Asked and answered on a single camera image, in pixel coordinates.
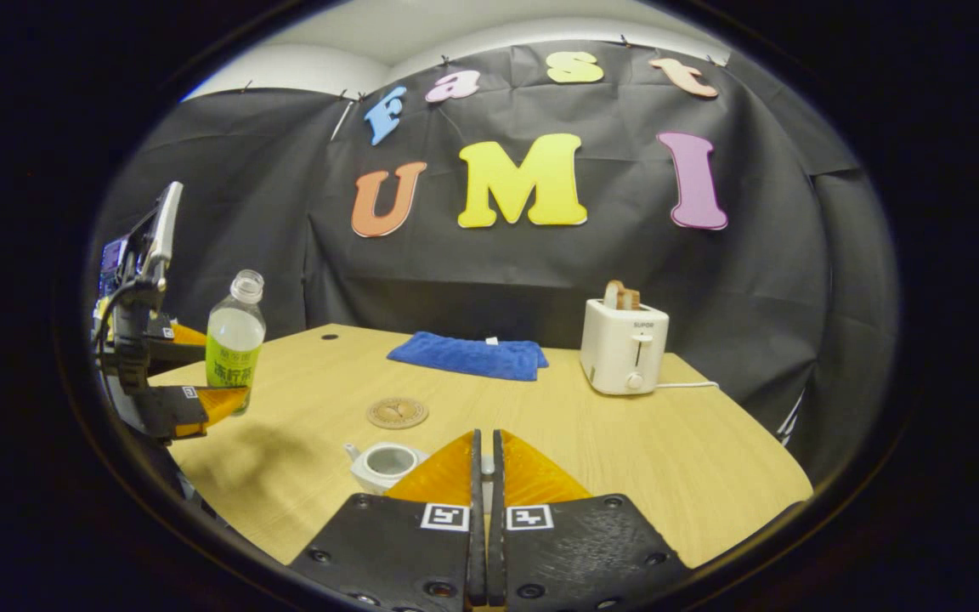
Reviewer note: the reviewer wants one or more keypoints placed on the round wooden coaster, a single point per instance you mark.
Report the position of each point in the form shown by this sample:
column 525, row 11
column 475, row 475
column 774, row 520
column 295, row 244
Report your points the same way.
column 397, row 413

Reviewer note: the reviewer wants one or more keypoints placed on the bread slice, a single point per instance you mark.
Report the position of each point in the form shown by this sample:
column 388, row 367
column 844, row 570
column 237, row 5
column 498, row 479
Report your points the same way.
column 623, row 296

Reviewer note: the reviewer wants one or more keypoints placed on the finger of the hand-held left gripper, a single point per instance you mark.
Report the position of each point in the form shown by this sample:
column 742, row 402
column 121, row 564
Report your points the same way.
column 175, row 336
column 171, row 408

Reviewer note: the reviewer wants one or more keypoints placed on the blue towel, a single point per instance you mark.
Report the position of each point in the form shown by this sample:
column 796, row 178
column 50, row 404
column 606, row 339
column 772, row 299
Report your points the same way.
column 464, row 357

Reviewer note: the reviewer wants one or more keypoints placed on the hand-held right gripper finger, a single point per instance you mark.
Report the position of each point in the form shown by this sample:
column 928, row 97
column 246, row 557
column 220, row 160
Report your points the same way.
column 496, row 552
column 478, row 552

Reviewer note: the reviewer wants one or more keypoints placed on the white teacup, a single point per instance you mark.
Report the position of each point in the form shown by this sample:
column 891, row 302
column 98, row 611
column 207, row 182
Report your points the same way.
column 362, row 474

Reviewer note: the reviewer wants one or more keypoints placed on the white toaster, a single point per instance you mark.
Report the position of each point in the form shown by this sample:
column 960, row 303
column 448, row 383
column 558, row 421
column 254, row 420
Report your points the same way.
column 621, row 348

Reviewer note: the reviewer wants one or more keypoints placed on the green label water bottle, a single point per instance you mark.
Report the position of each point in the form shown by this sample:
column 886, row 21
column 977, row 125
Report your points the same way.
column 234, row 340

